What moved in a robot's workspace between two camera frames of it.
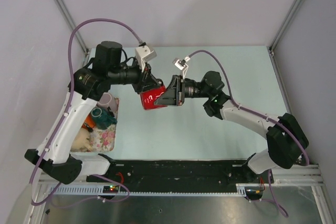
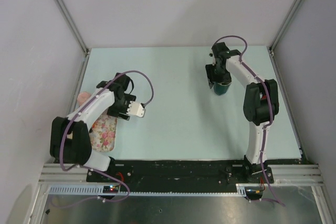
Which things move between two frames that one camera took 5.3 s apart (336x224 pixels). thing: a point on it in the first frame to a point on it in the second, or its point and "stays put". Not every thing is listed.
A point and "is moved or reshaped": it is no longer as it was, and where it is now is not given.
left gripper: [148, 81] to [112, 111]
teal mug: [102, 119] is moved or reshaped
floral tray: [104, 139] stays put
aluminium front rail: [301, 174] stays put
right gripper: [175, 93] to [212, 78]
